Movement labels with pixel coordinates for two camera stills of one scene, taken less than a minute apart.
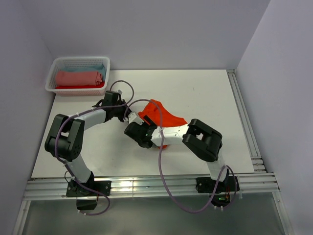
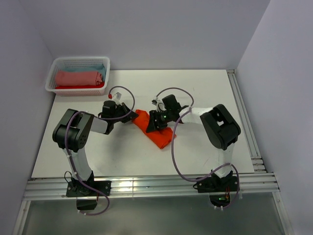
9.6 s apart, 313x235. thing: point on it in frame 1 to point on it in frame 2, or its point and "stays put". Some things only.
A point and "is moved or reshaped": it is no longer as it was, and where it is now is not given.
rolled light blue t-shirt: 100,68 stays put
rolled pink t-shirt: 78,78 stays put
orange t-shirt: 152,111 is moved or reshaped
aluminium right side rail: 258,164 stays put
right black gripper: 145,124 to 153,125
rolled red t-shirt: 62,87 stays put
